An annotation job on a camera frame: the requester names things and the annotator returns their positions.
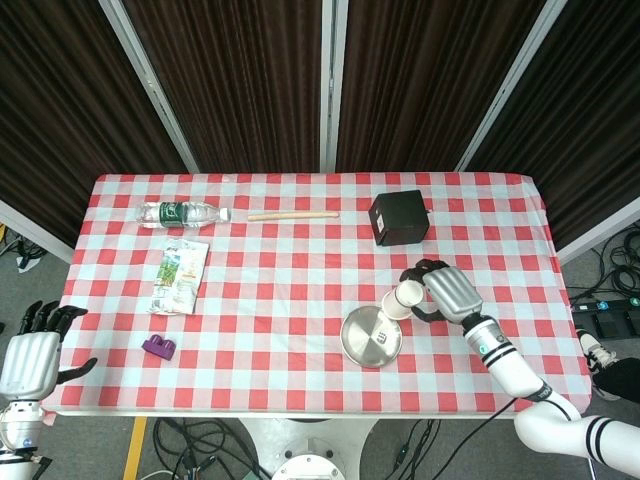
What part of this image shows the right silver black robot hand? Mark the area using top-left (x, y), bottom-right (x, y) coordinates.
top-left (399, 258), bottom-right (485, 325)

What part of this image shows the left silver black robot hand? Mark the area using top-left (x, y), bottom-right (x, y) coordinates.
top-left (0, 300), bottom-right (99, 401)

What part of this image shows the white paper cup blue stripe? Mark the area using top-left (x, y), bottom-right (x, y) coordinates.
top-left (381, 279), bottom-right (426, 320)

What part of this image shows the round metal plate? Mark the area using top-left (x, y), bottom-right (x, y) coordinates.
top-left (340, 305), bottom-right (404, 370)

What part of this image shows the black cardboard box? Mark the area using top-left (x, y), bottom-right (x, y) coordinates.
top-left (368, 189), bottom-right (432, 248)

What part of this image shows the purple plastic block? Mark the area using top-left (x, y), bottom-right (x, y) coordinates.
top-left (141, 333), bottom-right (176, 361)

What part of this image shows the yellow floor tape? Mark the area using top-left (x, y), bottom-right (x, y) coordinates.
top-left (122, 417), bottom-right (149, 480)

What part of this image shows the black power strip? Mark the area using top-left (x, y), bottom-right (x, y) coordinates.
top-left (569, 294), bottom-right (640, 315)

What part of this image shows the white sneaker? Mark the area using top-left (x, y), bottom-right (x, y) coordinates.
top-left (574, 328), bottom-right (619, 401)

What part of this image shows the crumpled snack bag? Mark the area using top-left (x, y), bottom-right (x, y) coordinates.
top-left (146, 237), bottom-right (210, 316)

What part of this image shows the red white checkered tablecloth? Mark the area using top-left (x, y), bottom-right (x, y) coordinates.
top-left (42, 172), bottom-right (594, 416)

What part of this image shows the wooden drumstick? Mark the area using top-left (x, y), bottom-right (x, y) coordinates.
top-left (247, 210), bottom-right (340, 222)

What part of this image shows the black trouser leg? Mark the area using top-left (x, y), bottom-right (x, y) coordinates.
top-left (594, 357), bottom-right (640, 401)

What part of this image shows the brown fabric partition panel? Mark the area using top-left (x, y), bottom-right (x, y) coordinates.
top-left (457, 0), bottom-right (640, 264)
top-left (99, 0), bottom-right (334, 174)
top-left (332, 0), bottom-right (556, 174)
top-left (0, 0), bottom-right (201, 264)

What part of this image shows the clear plastic water bottle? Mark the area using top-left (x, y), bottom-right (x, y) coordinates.
top-left (136, 200), bottom-right (232, 230)

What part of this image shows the black floor cable bundle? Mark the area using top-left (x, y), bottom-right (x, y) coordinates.
top-left (389, 418), bottom-right (454, 474)
top-left (149, 418), bottom-right (274, 480)
top-left (0, 234), bottom-right (49, 274)
top-left (592, 232), bottom-right (640, 296)

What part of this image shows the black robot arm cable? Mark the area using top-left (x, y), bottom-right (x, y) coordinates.
top-left (477, 382), bottom-right (584, 421)

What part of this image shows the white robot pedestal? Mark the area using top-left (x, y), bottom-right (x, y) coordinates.
top-left (234, 417), bottom-right (381, 480)

